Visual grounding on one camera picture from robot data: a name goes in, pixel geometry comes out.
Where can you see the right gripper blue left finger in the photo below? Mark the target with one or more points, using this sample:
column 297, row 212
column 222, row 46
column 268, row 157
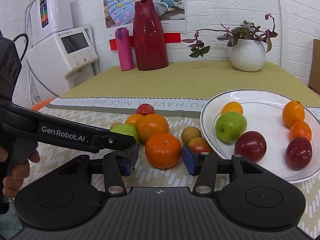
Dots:
column 126, row 160

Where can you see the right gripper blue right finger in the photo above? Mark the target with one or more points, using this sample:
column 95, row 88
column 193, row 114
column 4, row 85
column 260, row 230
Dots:
column 192, row 160

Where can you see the red-yellow peach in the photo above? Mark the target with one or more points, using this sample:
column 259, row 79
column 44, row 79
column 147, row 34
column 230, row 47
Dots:
column 199, row 145

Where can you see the brown longan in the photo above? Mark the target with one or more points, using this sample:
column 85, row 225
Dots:
column 115, row 124
column 190, row 133

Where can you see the green apple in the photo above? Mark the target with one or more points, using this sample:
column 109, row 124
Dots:
column 127, row 129
column 230, row 126

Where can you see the bumpy mandarin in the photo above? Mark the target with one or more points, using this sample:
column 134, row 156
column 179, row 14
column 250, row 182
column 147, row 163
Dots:
column 163, row 150

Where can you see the dark red plum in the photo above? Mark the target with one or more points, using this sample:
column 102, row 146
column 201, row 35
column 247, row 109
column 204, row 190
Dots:
column 298, row 153
column 251, row 145

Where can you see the person's left hand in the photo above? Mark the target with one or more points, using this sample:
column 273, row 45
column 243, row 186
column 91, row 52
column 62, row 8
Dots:
column 14, row 182

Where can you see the small orange behind pile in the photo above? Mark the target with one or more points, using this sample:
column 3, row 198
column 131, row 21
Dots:
column 134, row 119

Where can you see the large orange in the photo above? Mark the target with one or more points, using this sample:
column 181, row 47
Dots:
column 150, row 125

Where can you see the green apple on plate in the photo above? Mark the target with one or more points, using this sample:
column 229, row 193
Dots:
column 230, row 126

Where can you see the small red fruit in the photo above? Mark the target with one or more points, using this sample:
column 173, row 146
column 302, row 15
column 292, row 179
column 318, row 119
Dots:
column 145, row 109

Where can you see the small yellow-orange citrus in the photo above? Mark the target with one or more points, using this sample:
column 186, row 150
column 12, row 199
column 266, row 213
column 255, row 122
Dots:
column 232, row 106

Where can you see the white countertop appliance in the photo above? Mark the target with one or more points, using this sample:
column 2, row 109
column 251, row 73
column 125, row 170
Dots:
column 61, row 62

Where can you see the white ceramic plate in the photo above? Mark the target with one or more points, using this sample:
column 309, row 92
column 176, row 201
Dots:
column 263, row 113

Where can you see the pink water bottle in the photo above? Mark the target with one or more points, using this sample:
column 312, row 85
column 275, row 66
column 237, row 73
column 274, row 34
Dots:
column 124, row 49

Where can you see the small mandarin on plate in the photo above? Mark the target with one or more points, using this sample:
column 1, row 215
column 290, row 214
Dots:
column 300, row 129

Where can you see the tall orange on plate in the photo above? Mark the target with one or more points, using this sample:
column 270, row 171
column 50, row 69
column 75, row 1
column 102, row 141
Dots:
column 292, row 112

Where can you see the red thermos jug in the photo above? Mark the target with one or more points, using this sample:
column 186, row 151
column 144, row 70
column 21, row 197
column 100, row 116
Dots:
column 148, row 36

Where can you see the white ribbed plant pot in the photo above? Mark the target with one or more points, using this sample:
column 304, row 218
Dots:
column 247, row 55

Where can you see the white water purifier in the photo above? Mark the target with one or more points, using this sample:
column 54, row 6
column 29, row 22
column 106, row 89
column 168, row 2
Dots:
column 48, row 17

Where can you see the purple trailing plant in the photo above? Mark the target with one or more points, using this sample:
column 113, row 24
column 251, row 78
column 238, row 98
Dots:
column 246, row 31

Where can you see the cardboard box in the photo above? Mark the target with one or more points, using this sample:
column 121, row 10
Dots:
column 314, row 79

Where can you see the bedding poster calendar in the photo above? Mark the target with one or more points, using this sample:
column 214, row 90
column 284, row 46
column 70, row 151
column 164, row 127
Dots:
column 121, row 13

